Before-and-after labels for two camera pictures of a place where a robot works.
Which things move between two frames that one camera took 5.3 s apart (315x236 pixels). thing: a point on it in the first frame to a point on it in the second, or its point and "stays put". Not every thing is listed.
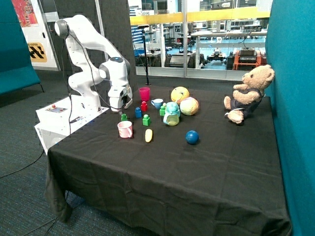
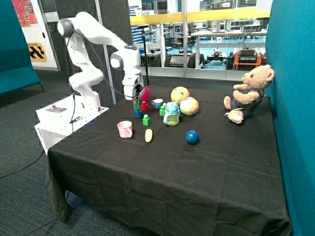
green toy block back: (162, 111) stays put
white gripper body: (120, 97) to (133, 85)
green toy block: (124, 117) to (137, 104)
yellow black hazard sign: (37, 52) stays put
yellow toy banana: (148, 135) stays put
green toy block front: (146, 120) stays put
